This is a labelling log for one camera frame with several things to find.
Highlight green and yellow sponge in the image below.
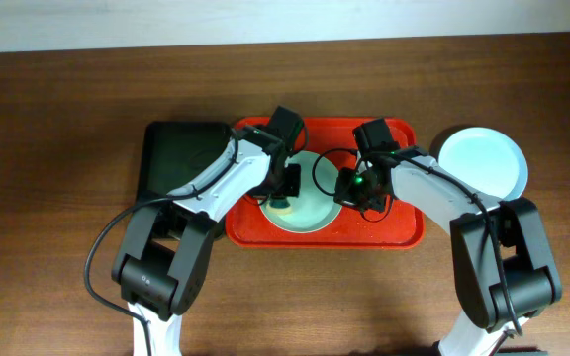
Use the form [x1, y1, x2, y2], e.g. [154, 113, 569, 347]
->
[266, 197, 293, 216]

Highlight pale green plate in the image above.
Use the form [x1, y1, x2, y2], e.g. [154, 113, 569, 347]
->
[260, 151, 341, 233]

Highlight light blue plate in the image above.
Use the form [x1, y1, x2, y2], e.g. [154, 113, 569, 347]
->
[437, 127, 528, 201]

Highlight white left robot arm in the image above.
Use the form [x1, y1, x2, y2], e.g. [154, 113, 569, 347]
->
[108, 124, 308, 355]

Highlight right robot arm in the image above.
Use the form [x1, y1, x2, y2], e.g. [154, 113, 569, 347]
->
[333, 146, 563, 355]

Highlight red serving tray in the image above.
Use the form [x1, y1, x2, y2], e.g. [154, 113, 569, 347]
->
[226, 117, 424, 249]

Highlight black water tray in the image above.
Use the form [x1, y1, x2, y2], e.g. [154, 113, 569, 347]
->
[136, 121, 232, 241]

